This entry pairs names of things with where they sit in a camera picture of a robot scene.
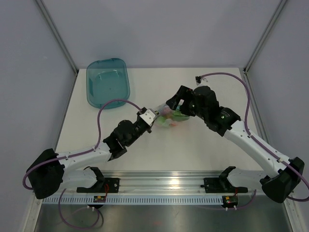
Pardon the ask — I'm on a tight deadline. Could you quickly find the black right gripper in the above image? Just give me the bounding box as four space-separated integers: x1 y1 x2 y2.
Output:
166 86 208 121

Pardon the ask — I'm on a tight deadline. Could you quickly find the clear zip top bag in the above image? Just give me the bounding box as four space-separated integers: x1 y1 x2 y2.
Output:
154 103 182 128

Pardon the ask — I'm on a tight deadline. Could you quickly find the green toy bell pepper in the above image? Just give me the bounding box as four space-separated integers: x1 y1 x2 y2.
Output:
169 110 190 122

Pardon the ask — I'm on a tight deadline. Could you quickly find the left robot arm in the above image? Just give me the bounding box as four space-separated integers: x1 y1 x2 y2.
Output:
24 108 159 200

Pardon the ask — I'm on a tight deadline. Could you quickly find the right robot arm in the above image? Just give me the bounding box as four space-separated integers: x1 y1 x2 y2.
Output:
166 86 305 203

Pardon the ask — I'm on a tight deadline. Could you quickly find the teal plastic bin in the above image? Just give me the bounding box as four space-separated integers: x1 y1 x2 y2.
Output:
86 58 130 109

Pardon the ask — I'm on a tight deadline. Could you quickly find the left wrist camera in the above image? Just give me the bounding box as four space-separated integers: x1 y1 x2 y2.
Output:
139 109 157 127

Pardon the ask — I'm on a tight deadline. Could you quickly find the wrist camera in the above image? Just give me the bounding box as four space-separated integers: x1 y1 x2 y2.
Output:
139 109 157 127
195 76 208 87

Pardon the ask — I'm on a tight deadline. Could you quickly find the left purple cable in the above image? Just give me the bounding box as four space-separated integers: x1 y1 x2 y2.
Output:
23 99 145 229

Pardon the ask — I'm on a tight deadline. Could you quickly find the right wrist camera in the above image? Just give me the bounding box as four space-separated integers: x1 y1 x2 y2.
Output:
195 76 208 87

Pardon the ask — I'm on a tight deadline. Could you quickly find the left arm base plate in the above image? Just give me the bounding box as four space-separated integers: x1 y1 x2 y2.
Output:
76 177 120 193

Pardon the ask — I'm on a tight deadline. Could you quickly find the aluminium mounting rail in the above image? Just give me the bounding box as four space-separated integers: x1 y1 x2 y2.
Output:
32 170 295 194

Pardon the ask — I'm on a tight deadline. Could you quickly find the white slotted cable duct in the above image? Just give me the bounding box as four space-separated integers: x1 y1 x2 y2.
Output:
42 195 223 205

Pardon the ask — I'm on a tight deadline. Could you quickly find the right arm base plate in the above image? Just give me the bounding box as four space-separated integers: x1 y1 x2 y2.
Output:
200 177 248 194

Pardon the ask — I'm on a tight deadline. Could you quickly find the right aluminium frame post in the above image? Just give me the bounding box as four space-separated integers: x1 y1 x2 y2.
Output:
243 0 289 74

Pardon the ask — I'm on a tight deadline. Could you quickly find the aluminium frame post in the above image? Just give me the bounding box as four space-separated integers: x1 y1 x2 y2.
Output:
34 0 79 76
243 0 289 74

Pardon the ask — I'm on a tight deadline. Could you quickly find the left aluminium frame post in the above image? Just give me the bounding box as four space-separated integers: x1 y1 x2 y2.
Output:
34 0 79 76

